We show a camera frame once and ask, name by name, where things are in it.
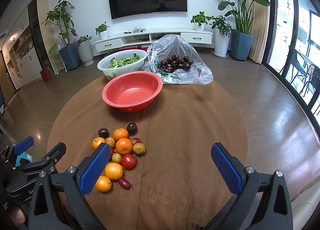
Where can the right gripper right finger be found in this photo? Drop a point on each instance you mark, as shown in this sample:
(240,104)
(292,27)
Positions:
(261,200)

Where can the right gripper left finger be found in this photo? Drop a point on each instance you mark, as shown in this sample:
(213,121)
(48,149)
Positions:
(72,185)

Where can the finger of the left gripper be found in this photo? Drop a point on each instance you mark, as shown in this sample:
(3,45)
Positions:
(18,152)
(53,153)

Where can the orange kumquat bottom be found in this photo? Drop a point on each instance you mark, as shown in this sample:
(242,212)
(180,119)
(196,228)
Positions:
(103,184)

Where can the dark plum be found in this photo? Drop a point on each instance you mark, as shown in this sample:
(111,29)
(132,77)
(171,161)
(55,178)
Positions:
(103,133)
(132,128)

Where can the brown longan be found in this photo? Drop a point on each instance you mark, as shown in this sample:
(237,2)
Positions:
(111,142)
(116,158)
(139,148)

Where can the smooth orange kumquat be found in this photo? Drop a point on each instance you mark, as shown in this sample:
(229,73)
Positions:
(114,171)

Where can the mandarin orange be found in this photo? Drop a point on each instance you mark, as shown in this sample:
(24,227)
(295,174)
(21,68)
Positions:
(120,133)
(124,146)

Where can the small red jujube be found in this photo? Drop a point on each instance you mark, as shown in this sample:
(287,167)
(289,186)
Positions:
(136,140)

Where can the mandarin orange top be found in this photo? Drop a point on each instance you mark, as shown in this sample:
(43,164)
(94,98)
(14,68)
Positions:
(120,133)

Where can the person left hand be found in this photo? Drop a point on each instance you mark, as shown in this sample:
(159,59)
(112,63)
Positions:
(17,216)

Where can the red bin on floor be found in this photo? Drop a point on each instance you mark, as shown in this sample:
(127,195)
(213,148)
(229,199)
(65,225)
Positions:
(45,74)

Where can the white shelving cabinet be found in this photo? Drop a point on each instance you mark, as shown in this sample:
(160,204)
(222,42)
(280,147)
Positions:
(19,53)

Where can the brown round tablecloth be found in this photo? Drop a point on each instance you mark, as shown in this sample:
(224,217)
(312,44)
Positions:
(175,184)

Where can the red plastic colander bowl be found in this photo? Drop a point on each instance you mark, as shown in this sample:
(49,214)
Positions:
(132,91)

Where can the tall plant blue pot left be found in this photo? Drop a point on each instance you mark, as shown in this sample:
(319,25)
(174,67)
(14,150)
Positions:
(63,46)

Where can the plant in white ribbed pot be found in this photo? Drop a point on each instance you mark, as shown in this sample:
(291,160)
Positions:
(85,50)

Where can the green leafy vegetables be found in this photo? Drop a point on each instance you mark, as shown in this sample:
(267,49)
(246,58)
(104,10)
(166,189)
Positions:
(114,63)

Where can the white basin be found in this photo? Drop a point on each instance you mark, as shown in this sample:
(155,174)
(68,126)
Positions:
(110,73)

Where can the balcony chair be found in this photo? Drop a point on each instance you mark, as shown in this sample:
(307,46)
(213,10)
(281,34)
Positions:
(300,72)

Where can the small plant on cabinet left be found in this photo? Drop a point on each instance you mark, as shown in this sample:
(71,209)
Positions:
(102,30)

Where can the small plant on cabinet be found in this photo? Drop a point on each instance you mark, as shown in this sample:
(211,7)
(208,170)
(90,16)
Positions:
(102,30)
(200,21)

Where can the white tv cabinet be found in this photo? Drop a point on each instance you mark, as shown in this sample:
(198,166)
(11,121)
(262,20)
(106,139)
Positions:
(132,39)

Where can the clear plastic bag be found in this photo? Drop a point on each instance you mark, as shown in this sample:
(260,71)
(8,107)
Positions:
(170,45)

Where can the pile of dark cherries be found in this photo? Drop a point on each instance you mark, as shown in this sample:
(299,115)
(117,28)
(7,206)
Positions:
(175,63)

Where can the large plant blue pot right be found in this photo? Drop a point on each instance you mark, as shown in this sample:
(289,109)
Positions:
(241,10)

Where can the plant in tall white pot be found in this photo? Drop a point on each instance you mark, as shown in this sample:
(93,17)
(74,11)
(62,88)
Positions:
(222,33)

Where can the beige curtain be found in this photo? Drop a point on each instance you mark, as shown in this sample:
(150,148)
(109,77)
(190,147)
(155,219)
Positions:
(260,24)

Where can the small plant on cabinet right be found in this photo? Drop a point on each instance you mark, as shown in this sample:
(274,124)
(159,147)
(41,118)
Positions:
(200,21)

